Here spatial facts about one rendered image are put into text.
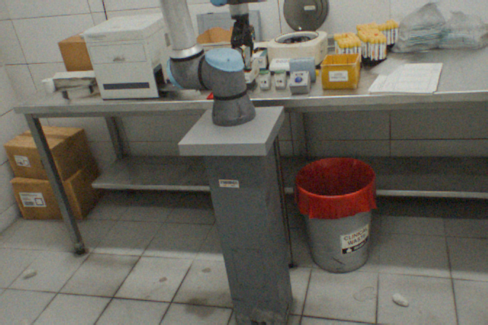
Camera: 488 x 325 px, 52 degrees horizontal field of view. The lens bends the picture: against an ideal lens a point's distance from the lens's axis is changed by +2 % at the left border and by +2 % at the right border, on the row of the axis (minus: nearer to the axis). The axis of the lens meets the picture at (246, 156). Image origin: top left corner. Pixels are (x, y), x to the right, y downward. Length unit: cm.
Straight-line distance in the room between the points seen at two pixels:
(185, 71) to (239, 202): 49
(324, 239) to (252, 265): 46
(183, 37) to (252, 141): 41
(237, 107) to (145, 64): 61
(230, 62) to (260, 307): 99
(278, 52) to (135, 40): 61
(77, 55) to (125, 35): 62
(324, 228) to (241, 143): 82
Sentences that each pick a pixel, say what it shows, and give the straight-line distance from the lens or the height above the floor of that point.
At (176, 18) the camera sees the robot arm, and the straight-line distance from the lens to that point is 163.
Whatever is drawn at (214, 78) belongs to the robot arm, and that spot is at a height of 108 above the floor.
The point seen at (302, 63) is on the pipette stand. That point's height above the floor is 96.
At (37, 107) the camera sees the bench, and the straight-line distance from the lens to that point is 245.
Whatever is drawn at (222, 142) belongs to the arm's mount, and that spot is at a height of 92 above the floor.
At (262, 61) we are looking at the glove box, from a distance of 226.
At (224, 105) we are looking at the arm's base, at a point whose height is 99.
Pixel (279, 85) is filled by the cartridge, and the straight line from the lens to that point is 203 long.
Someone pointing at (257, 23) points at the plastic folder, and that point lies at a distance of 254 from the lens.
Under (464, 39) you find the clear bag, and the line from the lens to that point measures 234.
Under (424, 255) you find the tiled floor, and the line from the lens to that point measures 249.
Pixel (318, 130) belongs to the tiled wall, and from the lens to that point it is 272.
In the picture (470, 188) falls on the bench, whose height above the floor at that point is 27.
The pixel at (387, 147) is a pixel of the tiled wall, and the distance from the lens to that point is 274.
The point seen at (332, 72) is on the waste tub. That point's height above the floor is 94.
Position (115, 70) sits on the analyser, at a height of 101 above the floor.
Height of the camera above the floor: 156
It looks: 27 degrees down
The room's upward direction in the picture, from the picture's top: 9 degrees counter-clockwise
